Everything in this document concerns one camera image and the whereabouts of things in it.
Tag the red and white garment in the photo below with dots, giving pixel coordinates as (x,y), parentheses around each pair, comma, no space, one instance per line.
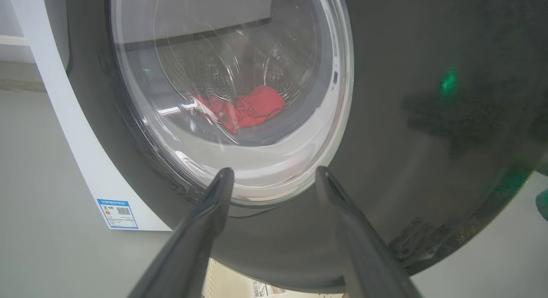
(257,105)

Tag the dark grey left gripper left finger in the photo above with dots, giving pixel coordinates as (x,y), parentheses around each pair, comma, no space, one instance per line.
(188,246)

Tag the cream perforated laundry basket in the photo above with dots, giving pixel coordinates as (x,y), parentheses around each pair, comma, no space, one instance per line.
(227,285)

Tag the dark grey glass washer door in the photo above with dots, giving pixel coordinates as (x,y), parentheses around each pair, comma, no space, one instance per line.
(406,139)

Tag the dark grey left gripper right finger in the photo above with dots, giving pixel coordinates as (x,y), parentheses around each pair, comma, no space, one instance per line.
(364,255)

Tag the white washing machine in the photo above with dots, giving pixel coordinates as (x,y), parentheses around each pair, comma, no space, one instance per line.
(64,118)

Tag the blue energy label sticker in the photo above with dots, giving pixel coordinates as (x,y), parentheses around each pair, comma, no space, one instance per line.
(117,214)

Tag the paper basket label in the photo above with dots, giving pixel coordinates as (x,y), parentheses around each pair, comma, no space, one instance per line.
(261,290)

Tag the perforated steel washer drum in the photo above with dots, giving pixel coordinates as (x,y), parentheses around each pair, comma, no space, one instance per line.
(218,75)

